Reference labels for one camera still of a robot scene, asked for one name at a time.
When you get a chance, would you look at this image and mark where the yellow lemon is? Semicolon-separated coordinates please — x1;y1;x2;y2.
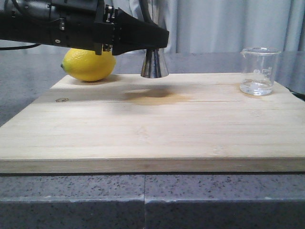
61;48;116;82

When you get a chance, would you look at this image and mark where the clear glass beaker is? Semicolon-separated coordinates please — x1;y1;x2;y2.
240;47;282;96

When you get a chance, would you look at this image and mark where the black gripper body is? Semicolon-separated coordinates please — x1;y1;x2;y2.
50;0;115;54

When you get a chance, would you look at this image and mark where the wooden cutting board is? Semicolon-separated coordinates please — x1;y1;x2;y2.
0;73;305;173

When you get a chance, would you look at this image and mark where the grey curtain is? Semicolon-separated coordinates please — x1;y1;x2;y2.
0;0;305;54

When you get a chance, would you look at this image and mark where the steel double jigger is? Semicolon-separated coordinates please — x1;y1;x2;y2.
140;0;169;79

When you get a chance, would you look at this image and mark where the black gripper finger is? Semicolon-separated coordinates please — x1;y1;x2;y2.
139;0;153;23
112;8;169;55

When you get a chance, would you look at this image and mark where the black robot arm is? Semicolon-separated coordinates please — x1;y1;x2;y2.
0;0;169;55

